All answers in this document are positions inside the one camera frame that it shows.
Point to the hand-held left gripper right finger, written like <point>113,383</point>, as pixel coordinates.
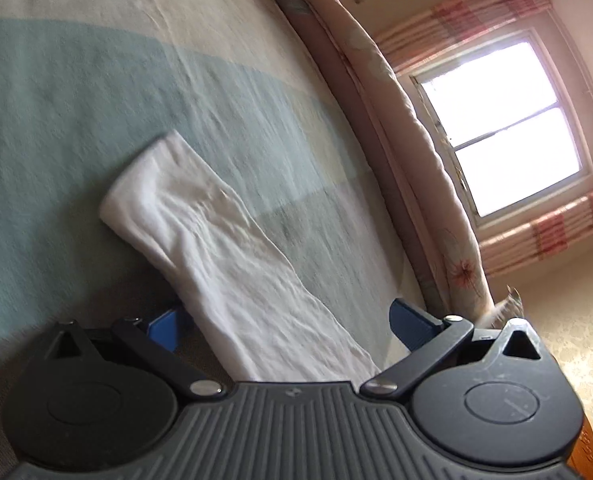
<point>411,325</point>

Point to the folded pink floral quilt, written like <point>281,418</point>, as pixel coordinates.
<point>401,135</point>

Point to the white printed t-shirt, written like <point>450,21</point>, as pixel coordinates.
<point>226,260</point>

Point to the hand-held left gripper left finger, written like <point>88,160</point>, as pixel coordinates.
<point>164,330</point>

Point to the pink checked curtain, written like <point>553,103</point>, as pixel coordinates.
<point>541,230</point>
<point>466,20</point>

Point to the window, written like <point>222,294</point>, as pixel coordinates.
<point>501,125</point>

